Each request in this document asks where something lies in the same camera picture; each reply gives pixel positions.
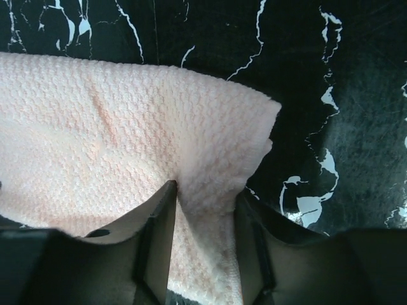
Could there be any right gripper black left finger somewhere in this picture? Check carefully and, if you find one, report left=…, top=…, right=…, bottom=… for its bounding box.
left=1, top=180, right=177, bottom=304

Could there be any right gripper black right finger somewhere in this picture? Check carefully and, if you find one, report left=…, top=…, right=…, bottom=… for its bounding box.
left=234, top=191, right=406, bottom=304

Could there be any pink towel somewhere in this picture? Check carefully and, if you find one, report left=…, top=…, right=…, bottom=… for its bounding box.
left=1, top=53, right=282, bottom=304

